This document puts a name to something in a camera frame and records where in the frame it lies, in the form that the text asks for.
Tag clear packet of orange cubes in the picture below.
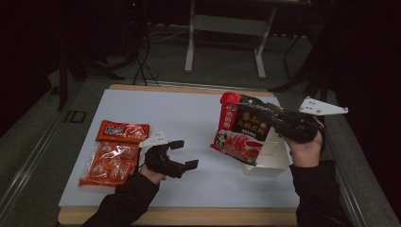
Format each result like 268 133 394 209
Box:
78 140 142 189

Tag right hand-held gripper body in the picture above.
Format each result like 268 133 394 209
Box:
272 96 350 145

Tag white metal stand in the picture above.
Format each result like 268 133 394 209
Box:
183 0 278 80

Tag black metal stand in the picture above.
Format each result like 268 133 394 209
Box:
270 18 336 108
56 44 126 112

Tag black floor bracket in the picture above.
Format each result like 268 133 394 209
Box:
63 110 88 124

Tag person's left hand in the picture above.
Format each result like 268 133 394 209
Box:
138 164 168 185

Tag black cables on floor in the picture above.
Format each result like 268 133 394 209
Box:
132 31 161 87

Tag pale blue table mat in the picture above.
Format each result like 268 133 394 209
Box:
58 89 301 209

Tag person's right hand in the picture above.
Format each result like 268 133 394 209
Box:
283 115 326 169

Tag red snack packet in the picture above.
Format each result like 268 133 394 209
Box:
95 119 151 145

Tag red and black sauce packet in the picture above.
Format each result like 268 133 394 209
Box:
210 91 285 166

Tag silver floor rail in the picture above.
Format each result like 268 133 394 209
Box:
0 103 70 211
305 97 368 227

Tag white divided tray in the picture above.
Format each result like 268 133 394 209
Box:
241 127 293 177

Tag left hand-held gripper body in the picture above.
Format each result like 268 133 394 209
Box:
138 129 187 180

